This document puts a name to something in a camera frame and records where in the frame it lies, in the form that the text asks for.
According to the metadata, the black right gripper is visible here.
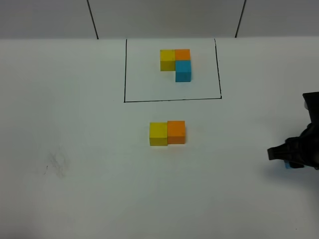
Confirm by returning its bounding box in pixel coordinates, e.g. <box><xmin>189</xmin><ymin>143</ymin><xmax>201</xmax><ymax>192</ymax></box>
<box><xmin>267</xmin><ymin>92</ymin><xmax>319</xmax><ymax>170</ymax></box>

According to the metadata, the blue template block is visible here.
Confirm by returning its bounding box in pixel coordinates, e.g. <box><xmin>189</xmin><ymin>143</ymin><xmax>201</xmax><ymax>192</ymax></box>
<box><xmin>175</xmin><ymin>60</ymin><xmax>191</xmax><ymax>82</ymax></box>

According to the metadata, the orange template block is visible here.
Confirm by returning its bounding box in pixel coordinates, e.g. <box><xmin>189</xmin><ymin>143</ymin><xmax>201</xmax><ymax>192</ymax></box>
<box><xmin>175</xmin><ymin>49</ymin><xmax>191</xmax><ymax>61</ymax></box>

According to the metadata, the yellow template block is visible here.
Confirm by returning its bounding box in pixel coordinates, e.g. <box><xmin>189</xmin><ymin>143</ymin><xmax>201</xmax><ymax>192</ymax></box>
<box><xmin>160</xmin><ymin>49</ymin><xmax>175</xmax><ymax>71</ymax></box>

